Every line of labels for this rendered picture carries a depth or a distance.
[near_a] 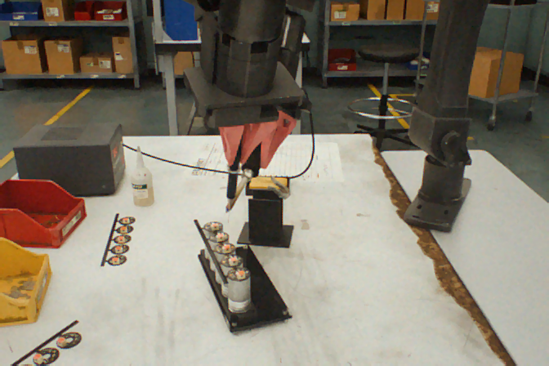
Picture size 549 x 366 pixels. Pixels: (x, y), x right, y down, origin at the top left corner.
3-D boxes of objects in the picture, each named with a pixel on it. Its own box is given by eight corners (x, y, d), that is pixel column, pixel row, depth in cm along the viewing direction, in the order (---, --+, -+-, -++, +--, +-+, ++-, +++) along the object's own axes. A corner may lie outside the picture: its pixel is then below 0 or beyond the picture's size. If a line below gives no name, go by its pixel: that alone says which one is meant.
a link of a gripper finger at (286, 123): (268, 168, 65) (283, 94, 65) (218, 159, 68) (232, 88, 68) (287, 174, 71) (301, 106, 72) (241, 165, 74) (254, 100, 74)
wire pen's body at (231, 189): (226, 202, 59) (234, 122, 52) (221, 192, 60) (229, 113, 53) (239, 198, 60) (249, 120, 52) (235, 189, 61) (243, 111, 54)
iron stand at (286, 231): (271, 268, 75) (312, 221, 71) (221, 234, 74) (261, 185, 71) (277, 246, 81) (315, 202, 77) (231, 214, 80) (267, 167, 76)
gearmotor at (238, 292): (247, 303, 60) (246, 265, 58) (253, 316, 58) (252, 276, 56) (225, 308, 59) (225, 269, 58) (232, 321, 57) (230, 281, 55)
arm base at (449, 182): (407, 174, 78) (457, 184, 75) (436, 136, 94) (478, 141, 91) (402, 222, 81) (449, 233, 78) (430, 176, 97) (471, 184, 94)
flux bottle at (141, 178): (130, 201, 87) (124, 145, 84) (149, 196, 89) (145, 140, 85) (137, 209, 85) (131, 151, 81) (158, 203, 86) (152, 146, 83)
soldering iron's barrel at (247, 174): (234, 214, 64) (255, 176, 68) (231, 206, 63) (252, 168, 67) (224, 212, 65) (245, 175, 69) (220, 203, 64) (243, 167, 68)
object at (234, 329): (197, 261, 71) (197, 254, 70) (248, 252, 73) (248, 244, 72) (230, 338, 57) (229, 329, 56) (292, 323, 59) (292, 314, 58)
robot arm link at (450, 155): (444, 134, 77) (479, 131, 78) (414, 117, 85) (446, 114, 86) (439, 173, 80) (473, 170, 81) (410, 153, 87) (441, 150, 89)
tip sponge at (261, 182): (289, 183, 94) (290, 175, 94) (289, 196, 89) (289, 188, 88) (247, 182, 94) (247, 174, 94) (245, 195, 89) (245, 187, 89)
